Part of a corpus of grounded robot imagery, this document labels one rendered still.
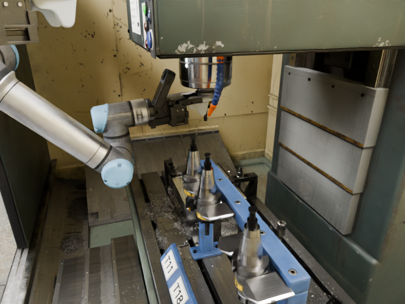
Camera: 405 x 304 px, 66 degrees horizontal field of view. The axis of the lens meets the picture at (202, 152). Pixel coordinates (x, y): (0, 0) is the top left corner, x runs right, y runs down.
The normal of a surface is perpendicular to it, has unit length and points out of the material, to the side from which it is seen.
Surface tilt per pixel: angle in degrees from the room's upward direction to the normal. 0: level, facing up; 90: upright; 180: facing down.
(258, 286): 0
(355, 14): 90
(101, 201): 24
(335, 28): 90
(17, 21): 90
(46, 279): 17
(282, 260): 0
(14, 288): 0
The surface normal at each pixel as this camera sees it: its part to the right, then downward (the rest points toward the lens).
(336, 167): -0.94, 0.11
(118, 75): 0.32, 0.38
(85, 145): 0.48, 0.06
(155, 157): 0.13, -0.68
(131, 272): -0.04, -0.96
